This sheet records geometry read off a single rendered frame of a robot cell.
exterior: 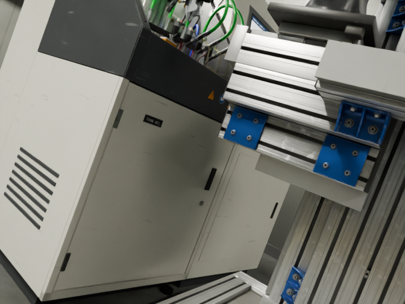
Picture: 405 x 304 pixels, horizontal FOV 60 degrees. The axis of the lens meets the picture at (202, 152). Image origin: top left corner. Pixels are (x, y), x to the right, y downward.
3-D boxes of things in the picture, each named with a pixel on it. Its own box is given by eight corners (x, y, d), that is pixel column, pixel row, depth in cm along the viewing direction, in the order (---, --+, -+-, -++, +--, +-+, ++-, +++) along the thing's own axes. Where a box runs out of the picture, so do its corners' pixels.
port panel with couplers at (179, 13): (162, 47, 175) (184, -13, 174) (158, 46, 177) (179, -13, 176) (179, 57, 185) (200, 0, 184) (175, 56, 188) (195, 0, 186)
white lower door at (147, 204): (53, 292, 108) (130, 81, 105) (49, 288, 110) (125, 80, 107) (185, 274, 159) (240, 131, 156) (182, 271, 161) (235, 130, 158)
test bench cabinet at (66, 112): (32, 323, 107) (122, 76, 104) (-30, 236, 143) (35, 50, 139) (180, 293, 162) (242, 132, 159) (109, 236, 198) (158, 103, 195)
